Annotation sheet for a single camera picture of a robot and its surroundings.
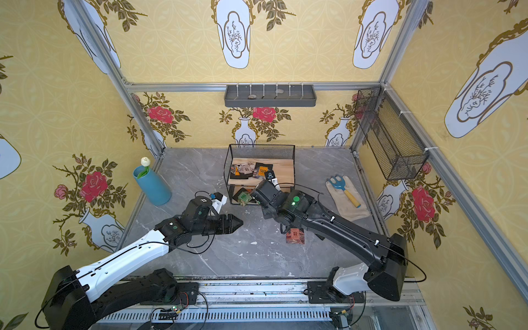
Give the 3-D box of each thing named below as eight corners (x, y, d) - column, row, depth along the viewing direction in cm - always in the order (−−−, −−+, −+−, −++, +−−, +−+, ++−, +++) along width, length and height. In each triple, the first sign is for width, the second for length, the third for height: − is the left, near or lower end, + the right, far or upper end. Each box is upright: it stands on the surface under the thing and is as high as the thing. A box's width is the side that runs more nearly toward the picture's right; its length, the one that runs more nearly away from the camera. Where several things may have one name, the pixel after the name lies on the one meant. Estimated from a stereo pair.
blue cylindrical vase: (150, 202, 101) (124, 172, 83) (159, 193, 105) (136, 162, 86) (164, 208, 99) (140, 179, 81) (172, 198, 103) (152, 167, 84)
